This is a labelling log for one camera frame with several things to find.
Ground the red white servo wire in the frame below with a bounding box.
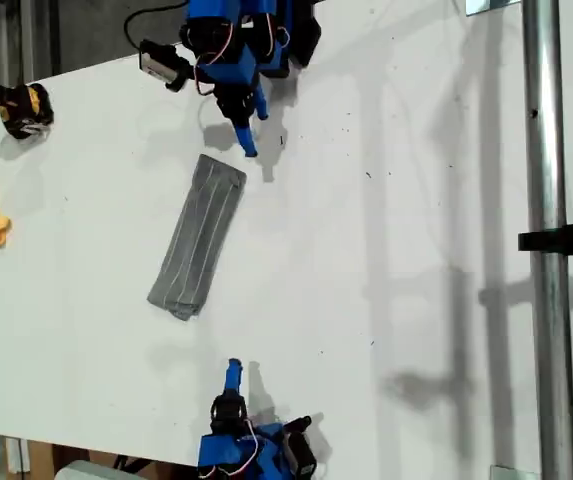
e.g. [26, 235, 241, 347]
[238, 418, 263, 451]
[193, 22, 240, 97]

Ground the grey striped towel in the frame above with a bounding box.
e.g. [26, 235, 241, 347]
[145, 152, 249, 323]

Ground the white plastic box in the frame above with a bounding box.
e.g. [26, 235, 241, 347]
[54, 459, 130, 480]

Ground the black camera box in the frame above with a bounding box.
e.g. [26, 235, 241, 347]
[284, 432, 320, 480]
[137, 38, 180, 84]

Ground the brown cardboard box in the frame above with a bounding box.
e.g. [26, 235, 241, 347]
[28, 442, 117, 480]

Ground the steel post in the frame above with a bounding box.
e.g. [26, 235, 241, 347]
[520, 0, 573, 480]

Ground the black camera stalk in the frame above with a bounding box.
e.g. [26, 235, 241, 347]
[282, 414, 314, 437]
[164, 55, 191, 95]

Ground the black camera cable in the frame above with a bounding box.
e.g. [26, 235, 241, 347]
[123, 0, 190, 51]

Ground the yellow black cordless drill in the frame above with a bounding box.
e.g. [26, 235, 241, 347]
[0, 75, 56, 145]

